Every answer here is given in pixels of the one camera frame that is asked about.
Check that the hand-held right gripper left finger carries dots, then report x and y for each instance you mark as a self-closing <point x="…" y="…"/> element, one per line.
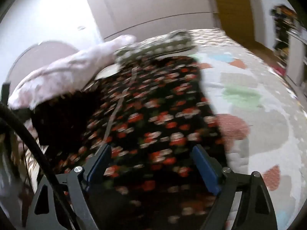
<point x="99" y="163"/>

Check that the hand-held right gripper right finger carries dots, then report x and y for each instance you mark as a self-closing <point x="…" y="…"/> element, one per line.
<point x="206" y="170"/>

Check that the black floral dress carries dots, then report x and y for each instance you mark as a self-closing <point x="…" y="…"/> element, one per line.
<point x="156" y="115"/>

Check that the heart-patterned quilted bedspread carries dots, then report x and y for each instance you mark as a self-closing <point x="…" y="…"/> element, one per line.
<point x="251" y="124"/>

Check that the pink floral fleece blanket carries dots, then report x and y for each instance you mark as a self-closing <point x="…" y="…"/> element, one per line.
<point x="62" y="74"/>

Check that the pink bed headboard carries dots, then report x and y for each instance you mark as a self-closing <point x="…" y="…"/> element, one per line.
<point x="36" y="55"/>

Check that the olive patterned bolster pillow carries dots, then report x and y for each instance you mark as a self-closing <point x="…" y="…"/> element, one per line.
<point x="156" y="46"/>

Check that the cluttered shelf unit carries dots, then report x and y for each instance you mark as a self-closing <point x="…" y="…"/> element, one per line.
<point x="285" y="36"/>

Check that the wooden door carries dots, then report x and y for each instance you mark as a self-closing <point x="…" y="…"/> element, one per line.
<point x="231" y="9"/>

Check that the pale built-in wardrobe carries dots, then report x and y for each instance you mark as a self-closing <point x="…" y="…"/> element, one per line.
<point x="148" y="7"/>

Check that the wall switch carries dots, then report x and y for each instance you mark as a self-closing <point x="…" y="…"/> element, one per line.
<point x="81" y="27"/>

